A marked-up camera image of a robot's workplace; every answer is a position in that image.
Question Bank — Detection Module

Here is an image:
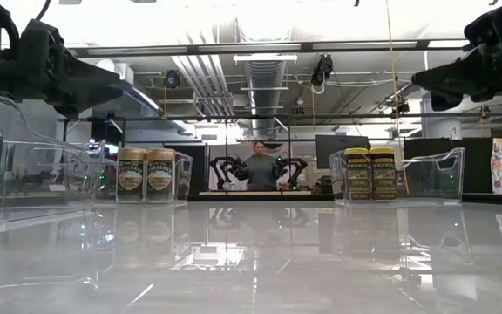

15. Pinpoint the grey corrugated ceiling duct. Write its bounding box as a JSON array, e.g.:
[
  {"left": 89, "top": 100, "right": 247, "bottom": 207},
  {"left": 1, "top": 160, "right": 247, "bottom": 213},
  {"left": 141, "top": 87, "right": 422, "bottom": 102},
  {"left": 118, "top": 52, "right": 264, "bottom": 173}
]
[{"left": 244, "top": 59, "right": 288, "bottom": 140}]

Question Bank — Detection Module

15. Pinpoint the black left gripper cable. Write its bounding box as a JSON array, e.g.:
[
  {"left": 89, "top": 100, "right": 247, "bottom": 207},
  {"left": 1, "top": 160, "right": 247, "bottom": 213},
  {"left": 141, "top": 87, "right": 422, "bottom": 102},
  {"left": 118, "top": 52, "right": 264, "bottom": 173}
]
[{"left": 35, "top": 0, "right": 54, "bottom": 22}]

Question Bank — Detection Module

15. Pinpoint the person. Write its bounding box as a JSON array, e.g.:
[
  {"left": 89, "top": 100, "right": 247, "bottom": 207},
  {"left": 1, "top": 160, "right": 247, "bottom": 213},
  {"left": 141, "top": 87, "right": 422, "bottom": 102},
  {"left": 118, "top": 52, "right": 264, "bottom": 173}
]
[{"left": 242, "top": 139, "right": 282, "bottom": 192}]

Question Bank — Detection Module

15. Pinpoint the yellow lid spice jar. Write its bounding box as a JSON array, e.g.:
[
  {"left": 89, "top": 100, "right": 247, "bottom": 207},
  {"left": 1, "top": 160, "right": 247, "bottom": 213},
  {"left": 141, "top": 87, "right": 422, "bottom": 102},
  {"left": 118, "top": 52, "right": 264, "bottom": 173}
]
[
  {"left": 343, "top": 147, "right": 372, "bottom": 201},
  {"left": 369, "top": 146, "right": 397, "bottom": 201}
]

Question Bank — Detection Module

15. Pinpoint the tan lid furikake jar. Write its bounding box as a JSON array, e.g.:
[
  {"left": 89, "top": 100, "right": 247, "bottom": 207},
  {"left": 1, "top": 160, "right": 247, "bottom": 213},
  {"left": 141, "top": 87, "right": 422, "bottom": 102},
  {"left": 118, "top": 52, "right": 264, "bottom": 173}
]
[
  {"left": 116, "top": 147, "right": 148, "bottom": 204},
  {"left": 145, "top": 147, "right": 177, "bottom": 204}
]

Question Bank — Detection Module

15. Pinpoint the white round column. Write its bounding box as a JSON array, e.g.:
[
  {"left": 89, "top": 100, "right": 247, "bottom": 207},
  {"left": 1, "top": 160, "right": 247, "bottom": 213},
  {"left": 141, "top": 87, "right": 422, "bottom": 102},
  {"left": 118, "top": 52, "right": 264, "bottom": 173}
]
[{"left": 422, "top": 98, "right": 462, "bottom": 140}]

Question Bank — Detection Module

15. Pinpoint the clear plastic bin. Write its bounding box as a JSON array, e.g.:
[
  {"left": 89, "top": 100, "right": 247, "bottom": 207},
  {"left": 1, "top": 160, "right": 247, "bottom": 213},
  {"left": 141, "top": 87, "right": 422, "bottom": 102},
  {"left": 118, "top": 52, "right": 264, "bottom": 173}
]
[
  {"left": 328, "top": 147, "right": 466, "bottom": 207},
  {"left": 98, "top": 149, "right": 194, "bottom": 208},
  {"left": 0, "top": 90, "right": 106, "bottom": 226}
]

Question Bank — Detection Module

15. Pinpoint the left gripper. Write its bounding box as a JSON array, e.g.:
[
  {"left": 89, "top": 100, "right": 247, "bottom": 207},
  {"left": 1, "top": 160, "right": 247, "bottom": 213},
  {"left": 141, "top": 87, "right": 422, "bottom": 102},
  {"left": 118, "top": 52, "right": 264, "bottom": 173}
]
[{"left": 0, "top": 19, "right": 122, "bottom": 120}]

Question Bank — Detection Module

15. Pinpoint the white ceiling unit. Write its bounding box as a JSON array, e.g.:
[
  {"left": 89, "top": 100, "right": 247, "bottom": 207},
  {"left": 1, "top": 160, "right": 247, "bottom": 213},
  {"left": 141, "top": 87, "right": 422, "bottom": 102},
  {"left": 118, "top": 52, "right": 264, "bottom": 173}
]
[{"left": 96, "top": 58, "right": 135, "bottom": 84}]

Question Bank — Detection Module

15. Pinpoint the yellow hanging cord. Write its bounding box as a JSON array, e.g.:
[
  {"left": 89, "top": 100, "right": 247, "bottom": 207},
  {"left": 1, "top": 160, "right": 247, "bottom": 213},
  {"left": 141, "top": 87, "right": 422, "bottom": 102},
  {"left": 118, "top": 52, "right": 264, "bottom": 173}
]
[{"left": 384, "top": 0, "right": 410, "bottom": 195}]

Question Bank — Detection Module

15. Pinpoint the black camera on bracket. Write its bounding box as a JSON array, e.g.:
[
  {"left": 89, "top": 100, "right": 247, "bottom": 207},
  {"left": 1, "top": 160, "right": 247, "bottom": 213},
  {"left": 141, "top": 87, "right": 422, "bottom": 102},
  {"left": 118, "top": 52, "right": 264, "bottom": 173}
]
[{"left": 310, "top": 53, "right": 335, "bottom": 88}]

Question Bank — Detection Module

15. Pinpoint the black ceiling-hung camera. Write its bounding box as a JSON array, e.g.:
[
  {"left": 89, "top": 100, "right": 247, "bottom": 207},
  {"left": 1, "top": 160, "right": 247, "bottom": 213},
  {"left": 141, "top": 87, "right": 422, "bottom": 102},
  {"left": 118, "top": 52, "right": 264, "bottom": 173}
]
[{"left": 163, "top": 69, "right": 181, "bottom": 91}]

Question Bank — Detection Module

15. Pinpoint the overhead frame bar with lights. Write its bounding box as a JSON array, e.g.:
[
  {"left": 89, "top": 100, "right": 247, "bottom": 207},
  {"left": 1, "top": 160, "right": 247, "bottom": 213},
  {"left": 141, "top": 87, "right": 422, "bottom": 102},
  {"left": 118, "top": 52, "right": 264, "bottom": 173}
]
[{"left": 65, "top": 38, "right": 472, "bottom": 59}]

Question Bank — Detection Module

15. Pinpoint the black monitor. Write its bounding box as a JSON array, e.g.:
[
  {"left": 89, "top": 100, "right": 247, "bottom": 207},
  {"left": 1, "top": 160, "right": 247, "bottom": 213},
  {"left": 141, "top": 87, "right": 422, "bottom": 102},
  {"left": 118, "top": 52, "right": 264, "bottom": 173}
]
[{"left": 315, "top": 133, "right": 370, "bottom": 170}]

